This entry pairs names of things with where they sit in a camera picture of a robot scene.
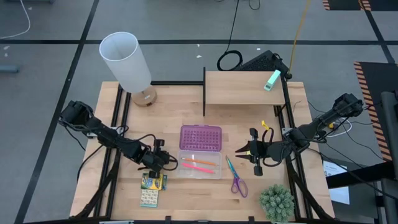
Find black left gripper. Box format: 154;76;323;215
142;139;171;179

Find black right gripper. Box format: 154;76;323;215
234;128;292;177

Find purple handled teal scissors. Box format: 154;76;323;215
224;155;249;198

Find yellow green crayon box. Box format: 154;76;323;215
140;172;168;191

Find orange pencil dark tip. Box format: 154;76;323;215
180;157;217;167

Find pink pencil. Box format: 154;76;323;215
181;162;216;174

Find clear pencil case purple lid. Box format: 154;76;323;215
177;124;223;180

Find green artificial plant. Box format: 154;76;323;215
259;184;295;223

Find wooden shelf black legs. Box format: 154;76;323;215
202;66;286;117

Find mint green stapler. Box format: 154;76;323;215
263;69;282;92

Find black perforated box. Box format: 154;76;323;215
239;49;289;79

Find white paper sheet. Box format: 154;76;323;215
323;160;351;205

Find white shade wooden base lamp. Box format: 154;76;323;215
98;30;158;108

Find black metal stand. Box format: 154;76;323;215
326;91;398;224

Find black orange striped floor mat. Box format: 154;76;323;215
322;0;398;12
353;61;398;162

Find black aluminium table frame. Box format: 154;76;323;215
70;80;336;224

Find black hanging cable with coil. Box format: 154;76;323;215
216;0;244;72

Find yellow hanging cable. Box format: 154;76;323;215
288;0;312;76

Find white floor cable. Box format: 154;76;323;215
0;0;32;40

